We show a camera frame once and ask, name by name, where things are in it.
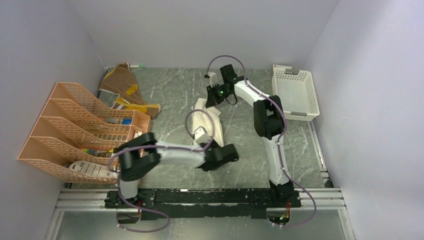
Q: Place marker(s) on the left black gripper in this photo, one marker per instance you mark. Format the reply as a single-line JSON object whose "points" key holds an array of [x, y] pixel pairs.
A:
{"points": [[213, 143]]}

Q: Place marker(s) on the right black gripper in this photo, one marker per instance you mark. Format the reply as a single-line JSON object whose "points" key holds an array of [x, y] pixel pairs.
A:
{"points": [[212, 99]]}

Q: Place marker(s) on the white towel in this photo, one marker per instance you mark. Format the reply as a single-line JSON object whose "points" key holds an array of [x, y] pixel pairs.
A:
{"points": [[209, 119]]}

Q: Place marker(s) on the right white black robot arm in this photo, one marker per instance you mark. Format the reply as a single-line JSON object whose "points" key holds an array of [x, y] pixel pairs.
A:
{"points": [[268, 120]]}

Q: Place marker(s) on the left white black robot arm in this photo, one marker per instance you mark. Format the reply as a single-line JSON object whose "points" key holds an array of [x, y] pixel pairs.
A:
{"points": [[140, 155]]}

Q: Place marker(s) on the white plastic basket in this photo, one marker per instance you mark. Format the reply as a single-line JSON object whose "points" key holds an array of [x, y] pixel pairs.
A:
{"points": [[296, 91]]}

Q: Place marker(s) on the orange compartment tray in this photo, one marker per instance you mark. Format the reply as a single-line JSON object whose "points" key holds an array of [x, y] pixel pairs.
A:
{"points": [[131, 122]]}

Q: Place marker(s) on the brown yellow cloth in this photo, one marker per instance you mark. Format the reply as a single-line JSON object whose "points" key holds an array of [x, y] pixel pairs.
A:
{"points": [[121, 82]]}

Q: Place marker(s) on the white patterned pouch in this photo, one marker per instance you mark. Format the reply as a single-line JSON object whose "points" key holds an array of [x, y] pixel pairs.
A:
{"points": [[91, 169]]}

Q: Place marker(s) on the orange file organizer rack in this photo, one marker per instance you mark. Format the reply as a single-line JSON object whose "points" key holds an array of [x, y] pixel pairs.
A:
{"points": [[72, 119]]}

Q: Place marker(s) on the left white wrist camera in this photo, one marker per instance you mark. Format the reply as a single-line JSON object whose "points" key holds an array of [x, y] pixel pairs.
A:
{"points": [[201, 136]]}

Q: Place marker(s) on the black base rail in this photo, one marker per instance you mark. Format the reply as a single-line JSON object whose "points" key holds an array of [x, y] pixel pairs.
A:
{"points": [[212, 203]]}

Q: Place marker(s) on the aluminium frame rails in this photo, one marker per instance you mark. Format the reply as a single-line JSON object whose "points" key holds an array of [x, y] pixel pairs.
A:
{"points": [[86, 219]]}

